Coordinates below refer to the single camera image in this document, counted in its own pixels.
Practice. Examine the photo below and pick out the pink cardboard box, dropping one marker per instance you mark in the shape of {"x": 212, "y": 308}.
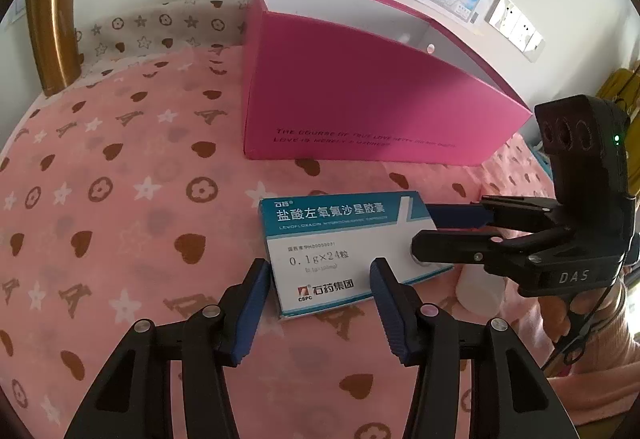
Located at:
{"x": 350, "y": 84}

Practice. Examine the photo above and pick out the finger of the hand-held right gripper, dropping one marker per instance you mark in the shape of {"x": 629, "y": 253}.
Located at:
{"x": 455, "y": 215}
{"x": 450, "y": 246}

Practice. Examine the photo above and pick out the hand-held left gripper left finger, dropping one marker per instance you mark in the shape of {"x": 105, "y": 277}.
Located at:
{"x": 252, "y": 304}

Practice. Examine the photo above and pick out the yellow hanging garment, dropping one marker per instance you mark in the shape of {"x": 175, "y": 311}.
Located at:
{"x": 620, "y": 89}

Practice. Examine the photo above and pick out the large pink tube white cap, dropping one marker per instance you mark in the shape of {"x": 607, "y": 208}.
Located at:
{"x": 475, "y": 291}

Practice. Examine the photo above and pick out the gold metal tumbler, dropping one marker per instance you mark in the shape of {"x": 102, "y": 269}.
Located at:
{"x": 50, "y": 29}

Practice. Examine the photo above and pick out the person's right hand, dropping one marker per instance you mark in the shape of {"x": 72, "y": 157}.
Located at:
{"x": 555, "y": 314}

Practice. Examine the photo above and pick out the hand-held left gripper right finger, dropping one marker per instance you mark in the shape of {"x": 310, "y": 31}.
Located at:
{"x": 387, "y": 304}

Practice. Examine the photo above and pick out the white teal medicine box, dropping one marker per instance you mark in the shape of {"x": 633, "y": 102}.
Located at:
{"x": 325, "y": 259}

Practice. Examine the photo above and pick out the pink printed blanket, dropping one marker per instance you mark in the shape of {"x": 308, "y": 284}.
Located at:
{"x": 125, "y": 169}

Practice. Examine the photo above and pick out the person's right forearm pink sleeve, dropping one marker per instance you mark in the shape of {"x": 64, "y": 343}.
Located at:
{"x": 610, "y": 369}

